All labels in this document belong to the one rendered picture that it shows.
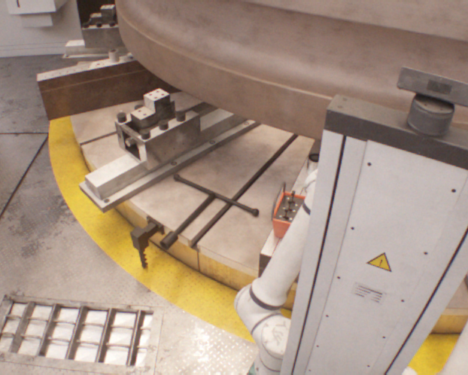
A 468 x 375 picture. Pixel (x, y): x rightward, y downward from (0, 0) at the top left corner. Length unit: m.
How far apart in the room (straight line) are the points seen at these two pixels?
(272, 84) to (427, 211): 1.54
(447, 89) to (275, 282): 1.12
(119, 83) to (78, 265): 1.58
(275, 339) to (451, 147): 1.13
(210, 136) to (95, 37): 1.97
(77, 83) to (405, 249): 3.13
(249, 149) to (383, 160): 2.39
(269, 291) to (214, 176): 1.36
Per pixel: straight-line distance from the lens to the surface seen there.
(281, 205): 1.97
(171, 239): 2.44
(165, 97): 2.74
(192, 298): 2.61
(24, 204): 3.51
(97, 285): 2.77
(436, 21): 1.99
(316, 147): 2.54
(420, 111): 0.71
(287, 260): 1.58
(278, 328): 1.68
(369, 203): 0.84
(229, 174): 2.89
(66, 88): 3.67
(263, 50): 2.35
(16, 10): 5.50
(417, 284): 0.96
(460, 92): 0.72
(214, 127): 3.12
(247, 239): 2.47
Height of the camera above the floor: 2.15
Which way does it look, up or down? 41 degrees down
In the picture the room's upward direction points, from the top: straight up
